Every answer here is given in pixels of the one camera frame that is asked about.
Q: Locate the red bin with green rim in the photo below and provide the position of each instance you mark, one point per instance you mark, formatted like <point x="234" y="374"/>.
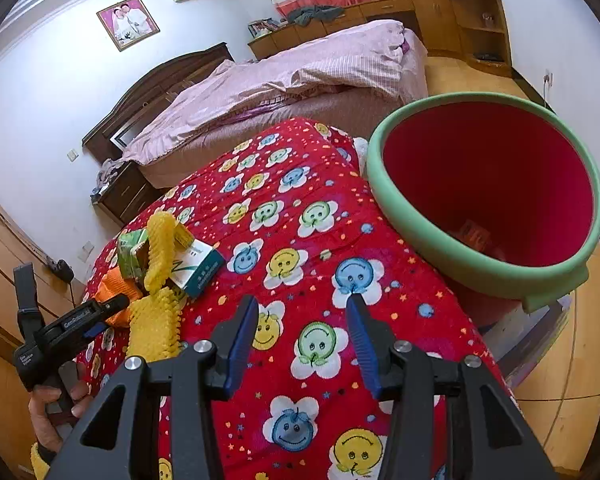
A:
<point x="480" y="185"/>

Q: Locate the dark wooden headboard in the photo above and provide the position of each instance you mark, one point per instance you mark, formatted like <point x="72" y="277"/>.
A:
<point x="145" y="85"/>

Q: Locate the dark wooden nightstand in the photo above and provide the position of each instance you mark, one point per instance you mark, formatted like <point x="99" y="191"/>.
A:
<point x="127" y="197"/>

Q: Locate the dark clothes pile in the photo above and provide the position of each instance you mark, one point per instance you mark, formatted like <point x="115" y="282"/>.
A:
<point x="312" y="14"/>

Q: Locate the white and teal box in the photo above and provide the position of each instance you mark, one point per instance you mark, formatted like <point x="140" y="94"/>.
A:
<point x="198" y="266"/>

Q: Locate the black hanging device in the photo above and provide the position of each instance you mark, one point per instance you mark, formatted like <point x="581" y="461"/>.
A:
<point x="60" y="270"/>

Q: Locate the white double wall socket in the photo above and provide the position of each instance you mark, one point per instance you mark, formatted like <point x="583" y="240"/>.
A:
<point x="87" y="250"/>

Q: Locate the white wall switch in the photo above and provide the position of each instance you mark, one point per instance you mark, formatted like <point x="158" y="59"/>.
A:
<point x="72" y="154"/>

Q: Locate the orange wrapper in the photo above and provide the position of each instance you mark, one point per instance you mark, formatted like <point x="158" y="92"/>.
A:
<point x="472" y="234"/>

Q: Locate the pink quilt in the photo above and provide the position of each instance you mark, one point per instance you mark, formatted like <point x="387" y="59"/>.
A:
<point x="300" y="60"/>

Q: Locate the green carton box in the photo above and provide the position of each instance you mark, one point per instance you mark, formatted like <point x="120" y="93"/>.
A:
<point x="130" y="255"/>

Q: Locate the row of books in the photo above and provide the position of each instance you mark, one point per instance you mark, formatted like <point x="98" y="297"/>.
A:
<point x="262" y="27"/>

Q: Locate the crumpled grey cloth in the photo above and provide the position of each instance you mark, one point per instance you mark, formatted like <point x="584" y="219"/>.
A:
<point x="107" y="172"/>

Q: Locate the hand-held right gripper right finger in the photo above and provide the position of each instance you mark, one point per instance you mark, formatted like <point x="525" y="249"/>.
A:
<point x="362" y="347"/>

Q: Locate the wooden bed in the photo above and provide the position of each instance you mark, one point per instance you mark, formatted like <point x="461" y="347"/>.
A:
<point x="260" y="121"/>

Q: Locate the small yellow box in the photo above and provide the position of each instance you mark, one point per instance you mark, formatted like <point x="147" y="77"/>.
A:
<point x="183" y="235"/>

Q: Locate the framed wall photo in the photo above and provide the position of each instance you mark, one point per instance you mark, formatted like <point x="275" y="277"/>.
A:
<point x="127" y="22"/>

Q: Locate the wooden wardrobe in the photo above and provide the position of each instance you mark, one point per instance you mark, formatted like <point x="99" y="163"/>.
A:
<point x="0" y="260"/>

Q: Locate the yellow foam fruit net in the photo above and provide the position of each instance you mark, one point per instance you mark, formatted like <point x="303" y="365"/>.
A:
<point x="155" y="325"/>

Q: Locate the person's left hand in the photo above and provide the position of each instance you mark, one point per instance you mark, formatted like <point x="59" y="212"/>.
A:
<point x="45" y="422"/>

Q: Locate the wooden corner shelf unit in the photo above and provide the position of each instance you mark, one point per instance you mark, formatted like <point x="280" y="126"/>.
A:
<point x="480" y="35"/>

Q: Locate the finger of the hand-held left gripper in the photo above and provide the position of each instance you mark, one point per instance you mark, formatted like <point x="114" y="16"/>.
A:
<point x="112" y="303"/>
<point x="96" y="331"/>

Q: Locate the red flower print blanket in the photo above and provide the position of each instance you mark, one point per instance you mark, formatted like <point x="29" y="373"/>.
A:
<point x="305" y="200"/>

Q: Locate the long wooden cabinet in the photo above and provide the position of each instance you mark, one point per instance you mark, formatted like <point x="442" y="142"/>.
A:
<point x="395" y="7"/>

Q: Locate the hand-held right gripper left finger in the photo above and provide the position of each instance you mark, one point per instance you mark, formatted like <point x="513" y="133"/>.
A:
<point x="242" y="342"/>

